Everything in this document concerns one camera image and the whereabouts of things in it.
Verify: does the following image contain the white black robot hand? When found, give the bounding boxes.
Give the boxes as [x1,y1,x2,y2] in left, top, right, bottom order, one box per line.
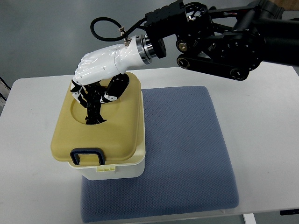
[70,37,147,110]

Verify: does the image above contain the black lid handle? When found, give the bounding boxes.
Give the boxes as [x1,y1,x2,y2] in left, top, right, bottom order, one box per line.
[85,82,106,125]

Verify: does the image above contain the yellow storage box lid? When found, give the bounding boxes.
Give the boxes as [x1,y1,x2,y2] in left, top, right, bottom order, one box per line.
[50,73,144,164]

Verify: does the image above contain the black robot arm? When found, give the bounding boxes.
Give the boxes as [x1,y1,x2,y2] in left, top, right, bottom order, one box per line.
[143,0,299,81]

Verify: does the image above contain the white storage box base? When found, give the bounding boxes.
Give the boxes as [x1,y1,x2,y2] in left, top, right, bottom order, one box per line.
[69,95,146,181]

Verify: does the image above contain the dark blue front latch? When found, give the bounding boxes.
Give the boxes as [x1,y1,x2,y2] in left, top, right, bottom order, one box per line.
[70,147,106,166]

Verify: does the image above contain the patterned fabric at left edge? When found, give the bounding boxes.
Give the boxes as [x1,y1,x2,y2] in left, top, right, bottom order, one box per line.
[0,77,11,113]

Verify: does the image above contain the blue grey cushion mat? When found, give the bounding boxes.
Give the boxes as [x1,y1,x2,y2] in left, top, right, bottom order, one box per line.
[81,86,239,223]

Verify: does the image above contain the black object at bottom right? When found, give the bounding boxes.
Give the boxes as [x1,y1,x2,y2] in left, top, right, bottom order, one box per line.
[280,209,299,216]

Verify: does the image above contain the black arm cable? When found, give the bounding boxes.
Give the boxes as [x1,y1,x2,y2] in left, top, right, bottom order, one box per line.
[90,18,150,42]

